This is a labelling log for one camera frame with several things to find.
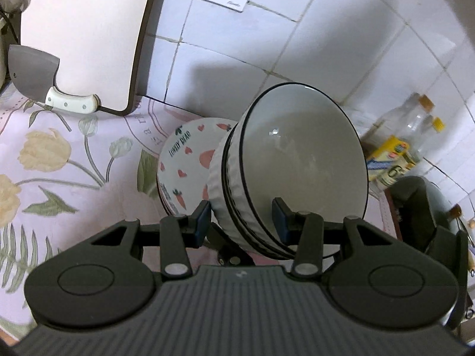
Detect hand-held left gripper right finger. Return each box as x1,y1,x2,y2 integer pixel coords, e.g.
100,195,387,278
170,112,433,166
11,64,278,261
272,197,394,279

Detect white cutting board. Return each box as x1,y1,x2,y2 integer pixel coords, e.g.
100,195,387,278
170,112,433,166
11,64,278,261
18,0,171,117

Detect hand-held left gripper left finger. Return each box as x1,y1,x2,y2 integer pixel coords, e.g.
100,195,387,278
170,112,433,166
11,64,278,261
91,199,213,280

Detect cleaver with white handle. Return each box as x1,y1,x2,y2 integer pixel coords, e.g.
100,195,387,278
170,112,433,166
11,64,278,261
7,44,101,114

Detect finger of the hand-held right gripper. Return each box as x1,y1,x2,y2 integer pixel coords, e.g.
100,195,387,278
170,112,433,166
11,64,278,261
206,222,257,268

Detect dark wok with glass lid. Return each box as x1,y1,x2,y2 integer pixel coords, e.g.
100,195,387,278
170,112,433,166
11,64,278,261
389,176,475,268

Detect floral tablecloth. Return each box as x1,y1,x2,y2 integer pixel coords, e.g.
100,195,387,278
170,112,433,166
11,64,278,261
0,89,401,342

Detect yellow cap vinegar bottle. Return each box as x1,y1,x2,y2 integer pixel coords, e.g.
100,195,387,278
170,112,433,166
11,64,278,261
375,117,446,193

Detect yellow label sauce bottle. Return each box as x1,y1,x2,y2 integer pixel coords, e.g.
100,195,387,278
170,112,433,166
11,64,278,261
365,94,435,171

